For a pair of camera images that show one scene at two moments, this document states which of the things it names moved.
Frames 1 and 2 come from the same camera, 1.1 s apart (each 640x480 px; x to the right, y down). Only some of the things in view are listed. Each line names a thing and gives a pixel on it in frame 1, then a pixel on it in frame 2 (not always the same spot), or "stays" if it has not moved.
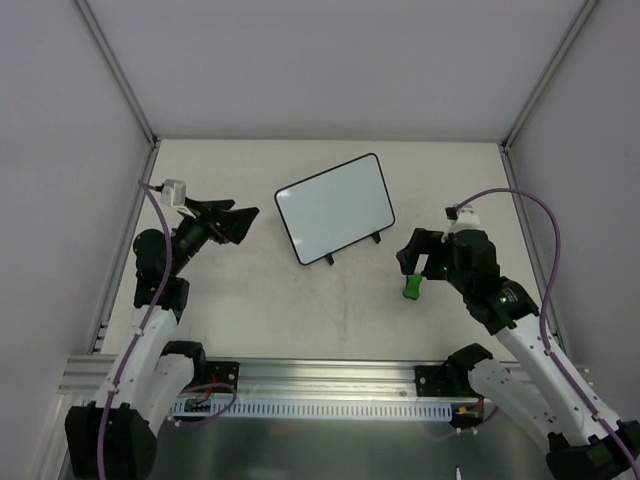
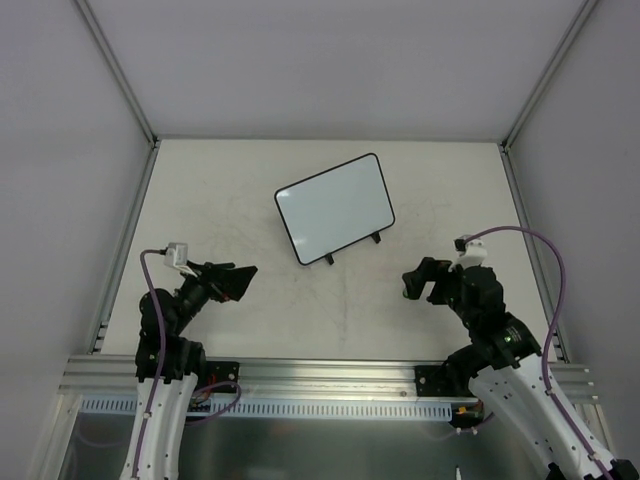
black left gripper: x=213 y=226 → x=218 y=284
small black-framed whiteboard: x=333 y=209 stays
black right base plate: x=443 y=381 stays
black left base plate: x=226 y=372 stays
